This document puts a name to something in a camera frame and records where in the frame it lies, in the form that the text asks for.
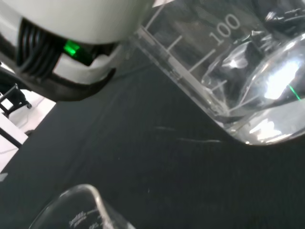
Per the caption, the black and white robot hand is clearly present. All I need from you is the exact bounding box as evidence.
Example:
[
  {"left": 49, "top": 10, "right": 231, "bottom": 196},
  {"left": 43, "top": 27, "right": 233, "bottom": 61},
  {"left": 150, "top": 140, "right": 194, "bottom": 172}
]
[{"left": 0, "top": 0, "right": 156, "bottom": 102}]

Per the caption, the small clear glass beaker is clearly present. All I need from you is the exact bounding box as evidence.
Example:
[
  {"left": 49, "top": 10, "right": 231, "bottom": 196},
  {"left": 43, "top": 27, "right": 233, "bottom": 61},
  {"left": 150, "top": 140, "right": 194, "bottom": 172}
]
[{"left": 28, "top": 183, "right": 137, "bottom": 229}]

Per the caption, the black wheeled stand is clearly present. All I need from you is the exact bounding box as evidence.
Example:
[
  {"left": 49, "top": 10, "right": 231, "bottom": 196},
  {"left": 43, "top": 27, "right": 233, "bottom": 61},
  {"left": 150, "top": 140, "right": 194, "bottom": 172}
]
[{"left": 0, "top": 83, "right": 33, "bottom": 118}]

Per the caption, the pale board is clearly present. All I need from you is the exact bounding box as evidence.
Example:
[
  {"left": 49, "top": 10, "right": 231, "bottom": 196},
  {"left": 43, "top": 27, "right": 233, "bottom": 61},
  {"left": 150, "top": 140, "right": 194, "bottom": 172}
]
[{"left": 0, "top": 111, "right": 29, "bottom": 154}]

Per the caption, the black bench cloth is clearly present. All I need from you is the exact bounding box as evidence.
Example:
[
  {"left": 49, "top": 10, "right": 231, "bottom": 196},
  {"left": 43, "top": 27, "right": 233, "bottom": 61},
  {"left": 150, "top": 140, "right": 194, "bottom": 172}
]
[{"left": 0, "top": 45, "right": 305, "bottom": 229}]

